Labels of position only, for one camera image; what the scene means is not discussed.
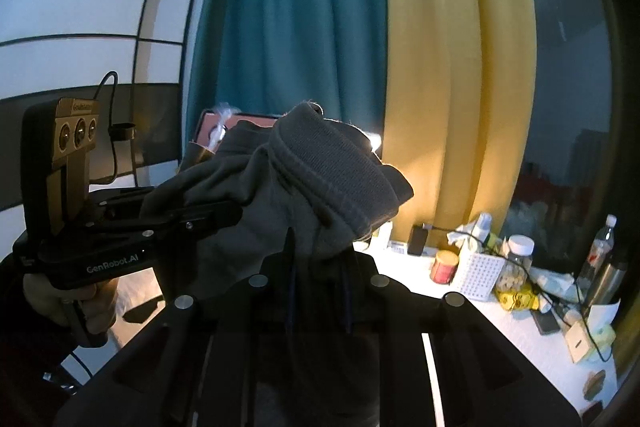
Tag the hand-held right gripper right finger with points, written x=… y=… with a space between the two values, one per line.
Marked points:
x=360 y=292

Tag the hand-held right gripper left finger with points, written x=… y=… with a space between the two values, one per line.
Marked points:
x=280 y=287

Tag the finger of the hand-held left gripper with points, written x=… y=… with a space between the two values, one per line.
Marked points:
x=200 y=217

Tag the brown t-shirt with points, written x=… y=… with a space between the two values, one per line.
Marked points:
x=300 y=187

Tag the person's left forearm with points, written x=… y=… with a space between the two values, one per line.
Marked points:
x=25 y=347

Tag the person's left hand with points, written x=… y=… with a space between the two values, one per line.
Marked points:
x=102 y=302

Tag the white power strip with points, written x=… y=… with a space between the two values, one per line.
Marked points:
x=397 y=248

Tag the black charger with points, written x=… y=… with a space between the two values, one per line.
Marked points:
x=417 y=241

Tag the red candle jar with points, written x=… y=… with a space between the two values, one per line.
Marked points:
x=445 y=269

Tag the tablet computer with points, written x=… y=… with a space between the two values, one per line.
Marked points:
x=205 y=127

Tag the clear plastic wrap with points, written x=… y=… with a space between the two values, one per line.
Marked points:
x=222 y=112

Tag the crumpled white tissue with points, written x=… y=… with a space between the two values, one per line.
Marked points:
x=460 y=237

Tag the white perforated basket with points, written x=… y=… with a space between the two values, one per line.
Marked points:
x=477 y=277

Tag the white textured tablecloth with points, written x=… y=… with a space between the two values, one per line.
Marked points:
x=500 y=337

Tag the yellow packets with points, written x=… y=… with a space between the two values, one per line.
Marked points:
x=517 y=299

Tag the white lid jar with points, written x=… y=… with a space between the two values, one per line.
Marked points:
x=517 y=267

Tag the black smartphone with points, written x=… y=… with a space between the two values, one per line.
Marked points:
x=546 y=322

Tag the crumpled white wrapper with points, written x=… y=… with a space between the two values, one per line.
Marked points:
x=552 y=282

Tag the wide teal curtain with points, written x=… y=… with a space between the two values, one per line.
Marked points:
x=300 y=32

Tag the small white box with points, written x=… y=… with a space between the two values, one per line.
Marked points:
x=580 y=342

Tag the wide yellow curtain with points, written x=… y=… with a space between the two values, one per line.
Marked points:
x=450 y=82

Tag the plastic water bottle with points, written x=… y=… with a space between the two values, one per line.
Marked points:
x=600 y=252

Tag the white paper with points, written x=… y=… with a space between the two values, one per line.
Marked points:
x=605 y=313

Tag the steel thermos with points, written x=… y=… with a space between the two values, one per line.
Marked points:
x=607 y=282

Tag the pale green packet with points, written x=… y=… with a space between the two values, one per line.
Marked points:
x=606 y=339

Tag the dark window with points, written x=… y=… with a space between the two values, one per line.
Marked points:
x=570 y=107

